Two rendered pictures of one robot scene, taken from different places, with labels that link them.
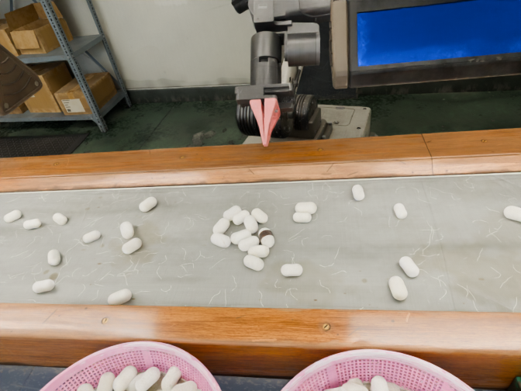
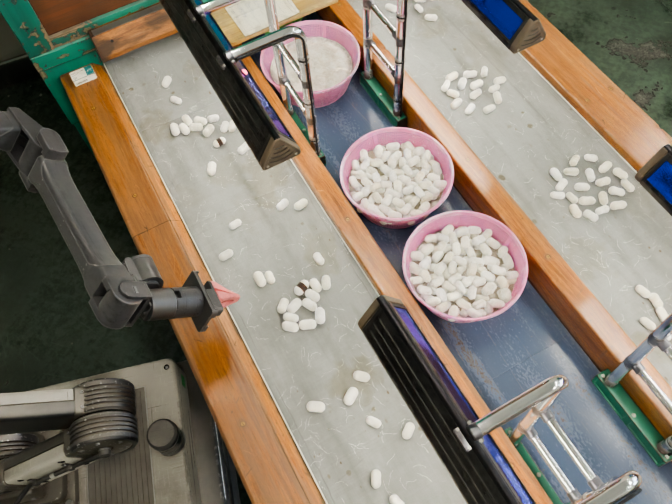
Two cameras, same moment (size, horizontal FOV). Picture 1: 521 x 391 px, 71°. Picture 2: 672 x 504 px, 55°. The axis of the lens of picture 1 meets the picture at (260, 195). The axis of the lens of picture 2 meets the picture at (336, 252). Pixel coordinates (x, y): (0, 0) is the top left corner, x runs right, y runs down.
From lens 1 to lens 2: 1.21 m
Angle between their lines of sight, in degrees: 70
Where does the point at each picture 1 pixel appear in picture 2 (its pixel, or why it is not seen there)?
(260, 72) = (190, 294)
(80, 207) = (351, 483)
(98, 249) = (378, 408)
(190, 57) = not seen: outside the picture
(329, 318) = (341, 219)
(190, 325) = (389, 279)
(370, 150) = (173, 261)
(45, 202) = not seen: outside the picture
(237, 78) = not seen: outside the picture
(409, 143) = (152, 239)
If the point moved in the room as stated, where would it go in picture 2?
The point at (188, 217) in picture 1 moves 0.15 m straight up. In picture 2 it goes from (309, 363) to (301, 337)
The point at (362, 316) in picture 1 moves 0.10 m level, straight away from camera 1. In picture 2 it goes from (331, 207) to (290, 221)
